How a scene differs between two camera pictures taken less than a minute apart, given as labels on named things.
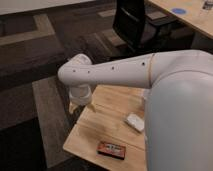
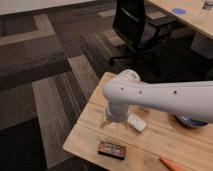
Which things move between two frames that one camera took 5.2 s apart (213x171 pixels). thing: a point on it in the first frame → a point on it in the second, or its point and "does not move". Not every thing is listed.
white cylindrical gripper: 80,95 → 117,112
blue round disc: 179,10 does not move
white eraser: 135,121 does not move
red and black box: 109,150 does not move
